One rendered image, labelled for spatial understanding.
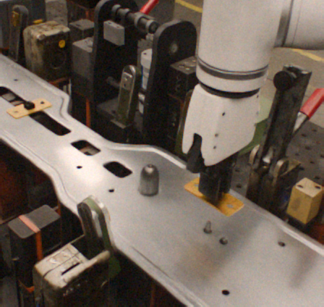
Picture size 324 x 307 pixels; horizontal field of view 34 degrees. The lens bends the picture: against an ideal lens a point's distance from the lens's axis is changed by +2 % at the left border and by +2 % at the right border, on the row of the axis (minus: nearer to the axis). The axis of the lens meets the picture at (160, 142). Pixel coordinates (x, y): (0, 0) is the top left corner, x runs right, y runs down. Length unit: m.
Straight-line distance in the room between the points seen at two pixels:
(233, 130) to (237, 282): 0.21
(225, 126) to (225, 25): 0.13
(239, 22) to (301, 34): 0.07
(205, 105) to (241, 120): 0.06
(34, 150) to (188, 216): 0.31
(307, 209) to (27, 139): 0.50
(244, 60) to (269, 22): 0.05
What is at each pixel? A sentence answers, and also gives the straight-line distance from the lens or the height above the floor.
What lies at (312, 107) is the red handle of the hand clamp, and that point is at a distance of 0.87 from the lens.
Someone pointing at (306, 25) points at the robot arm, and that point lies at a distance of 0.57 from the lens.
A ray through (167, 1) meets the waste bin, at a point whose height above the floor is 0.24.
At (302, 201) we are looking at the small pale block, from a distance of 0.79.
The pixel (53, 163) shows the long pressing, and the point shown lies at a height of 1.00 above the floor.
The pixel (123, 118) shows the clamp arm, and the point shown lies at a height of 1.00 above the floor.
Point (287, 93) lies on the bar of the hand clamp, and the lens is 0.80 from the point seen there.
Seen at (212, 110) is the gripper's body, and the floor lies 1.23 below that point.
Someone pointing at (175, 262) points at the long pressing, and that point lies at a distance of 0.73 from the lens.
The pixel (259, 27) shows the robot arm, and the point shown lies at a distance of 0.57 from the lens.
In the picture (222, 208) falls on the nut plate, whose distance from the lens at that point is 0.72.
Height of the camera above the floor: 1.53
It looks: 33 degrees down
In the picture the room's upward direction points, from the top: 4 degrees clockwise
